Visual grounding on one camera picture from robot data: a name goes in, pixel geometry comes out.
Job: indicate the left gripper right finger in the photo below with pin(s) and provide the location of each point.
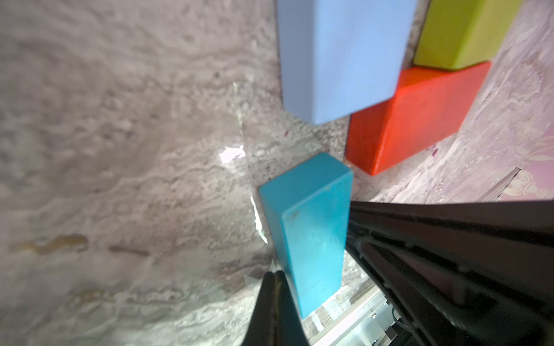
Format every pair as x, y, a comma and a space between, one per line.
461, 274

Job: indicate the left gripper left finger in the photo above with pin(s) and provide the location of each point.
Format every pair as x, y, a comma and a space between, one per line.
275, 320

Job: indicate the teal block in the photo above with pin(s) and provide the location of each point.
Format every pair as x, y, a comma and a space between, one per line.
307, 211

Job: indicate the red block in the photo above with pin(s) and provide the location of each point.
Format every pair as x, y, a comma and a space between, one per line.
429, 105

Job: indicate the light blue block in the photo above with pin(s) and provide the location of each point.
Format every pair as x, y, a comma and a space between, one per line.
340, 57

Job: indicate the aluminium rail frame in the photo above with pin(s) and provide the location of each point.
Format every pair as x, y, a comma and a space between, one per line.
368, 321

